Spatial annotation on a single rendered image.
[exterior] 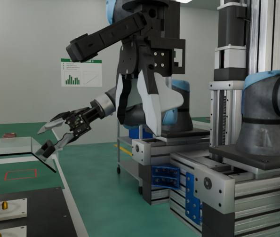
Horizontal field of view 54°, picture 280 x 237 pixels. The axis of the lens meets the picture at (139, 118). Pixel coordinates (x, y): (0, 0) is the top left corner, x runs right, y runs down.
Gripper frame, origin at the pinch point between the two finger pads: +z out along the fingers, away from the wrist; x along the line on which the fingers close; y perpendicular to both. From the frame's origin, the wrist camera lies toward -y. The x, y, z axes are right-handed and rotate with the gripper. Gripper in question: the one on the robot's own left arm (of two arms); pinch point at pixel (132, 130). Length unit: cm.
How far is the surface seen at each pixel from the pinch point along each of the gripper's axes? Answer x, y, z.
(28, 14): 577, 5, -160
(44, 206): 69, -9, 38
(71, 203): 72, 2, 41
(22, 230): 49, -17, 37
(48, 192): 83, -6, 38
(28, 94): 577, -2, 2
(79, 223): 54, 1, 40
